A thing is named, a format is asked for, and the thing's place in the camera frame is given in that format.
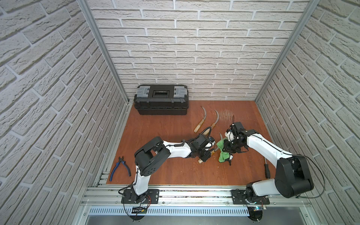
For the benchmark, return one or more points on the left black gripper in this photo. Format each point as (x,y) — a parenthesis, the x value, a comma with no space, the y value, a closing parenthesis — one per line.
(207,147)

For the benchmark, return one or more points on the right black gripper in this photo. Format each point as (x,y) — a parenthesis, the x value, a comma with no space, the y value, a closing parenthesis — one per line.
(226,149)

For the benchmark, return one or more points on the wooden handle sickle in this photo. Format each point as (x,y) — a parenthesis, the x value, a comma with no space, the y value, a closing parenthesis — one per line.
(212,152)
(201,121)
(207,131)

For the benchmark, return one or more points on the black plastic toolbox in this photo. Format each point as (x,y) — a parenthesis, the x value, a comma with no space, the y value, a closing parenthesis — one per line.
(161,99)

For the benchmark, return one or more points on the black handled screwdriver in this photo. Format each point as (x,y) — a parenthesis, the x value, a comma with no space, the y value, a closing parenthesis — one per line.
(267,170)

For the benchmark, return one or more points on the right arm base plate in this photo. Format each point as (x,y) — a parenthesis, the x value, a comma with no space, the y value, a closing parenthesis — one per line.
(249,197)

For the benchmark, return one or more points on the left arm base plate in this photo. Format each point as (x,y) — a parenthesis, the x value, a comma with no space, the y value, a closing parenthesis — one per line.
(140,196)

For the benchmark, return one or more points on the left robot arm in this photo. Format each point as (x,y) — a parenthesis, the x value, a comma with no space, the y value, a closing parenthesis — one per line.
(151,156)

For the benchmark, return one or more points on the green rag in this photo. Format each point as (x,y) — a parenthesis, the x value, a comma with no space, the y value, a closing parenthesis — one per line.
(224,156)

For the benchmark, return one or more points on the aluminium front rail frame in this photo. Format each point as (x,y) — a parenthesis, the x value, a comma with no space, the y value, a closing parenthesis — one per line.
(163,200)

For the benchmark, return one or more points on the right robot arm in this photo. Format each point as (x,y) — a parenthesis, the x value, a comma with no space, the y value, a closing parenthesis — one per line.
(292,176)

